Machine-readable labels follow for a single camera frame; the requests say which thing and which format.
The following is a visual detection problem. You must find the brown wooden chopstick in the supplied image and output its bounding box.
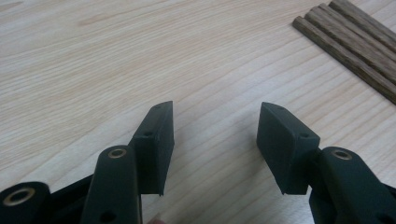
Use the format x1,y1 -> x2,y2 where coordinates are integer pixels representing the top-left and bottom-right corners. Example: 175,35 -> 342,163
291,16 -> 396,105
317,3 -> 396,63
304,7 -> 396,85
328,0 -> 396,52

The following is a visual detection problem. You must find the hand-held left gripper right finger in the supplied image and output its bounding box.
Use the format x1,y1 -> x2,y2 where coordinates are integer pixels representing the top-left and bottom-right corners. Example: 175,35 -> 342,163
256,102 -> 396,224

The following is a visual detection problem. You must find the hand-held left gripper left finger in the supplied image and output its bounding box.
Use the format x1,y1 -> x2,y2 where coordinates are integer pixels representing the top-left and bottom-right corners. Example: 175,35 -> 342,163
79,100 -> 176,224

